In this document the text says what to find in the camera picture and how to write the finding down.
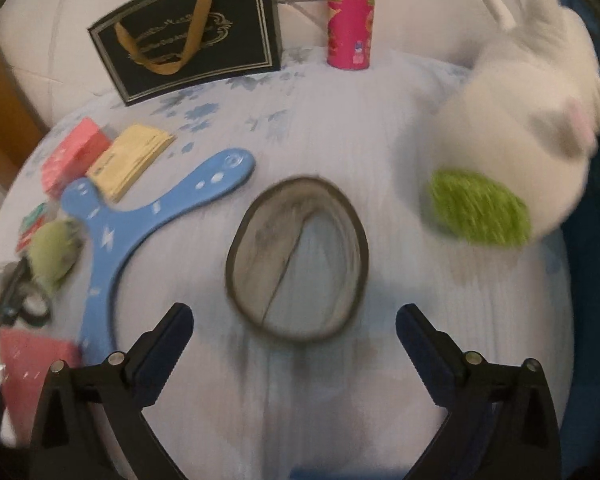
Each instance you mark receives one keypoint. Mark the floral bed sheet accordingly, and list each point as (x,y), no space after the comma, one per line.
(330,135)

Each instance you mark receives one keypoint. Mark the blue boomerang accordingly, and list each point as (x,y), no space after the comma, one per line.
(130,215)

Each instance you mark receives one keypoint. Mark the pink snack canister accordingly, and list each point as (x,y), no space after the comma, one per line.
(350,20)

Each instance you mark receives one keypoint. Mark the small green plush toy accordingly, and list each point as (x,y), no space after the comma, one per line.
(52,255)

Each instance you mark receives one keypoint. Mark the grey mesh hoop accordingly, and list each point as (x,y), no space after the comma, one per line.
(270,240)

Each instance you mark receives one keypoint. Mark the white plush toy green patch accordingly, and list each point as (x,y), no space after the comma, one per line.
(520,110)

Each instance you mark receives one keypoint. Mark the small green red packet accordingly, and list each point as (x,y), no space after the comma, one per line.
(32,225)

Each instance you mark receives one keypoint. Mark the white padded headboard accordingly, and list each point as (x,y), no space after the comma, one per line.
(55,35)

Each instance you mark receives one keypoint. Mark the stack of yellow cards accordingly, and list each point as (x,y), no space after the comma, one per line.
(130,160)

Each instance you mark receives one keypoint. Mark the wooden furniture panel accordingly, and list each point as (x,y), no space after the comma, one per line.
(0,125)

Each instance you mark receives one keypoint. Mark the black gift box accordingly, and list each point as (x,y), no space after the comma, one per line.
(230,35)

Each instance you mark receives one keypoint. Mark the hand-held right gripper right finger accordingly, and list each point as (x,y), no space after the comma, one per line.
(420,355)

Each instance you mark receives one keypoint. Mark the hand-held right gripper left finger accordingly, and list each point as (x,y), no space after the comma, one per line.
(167,355)

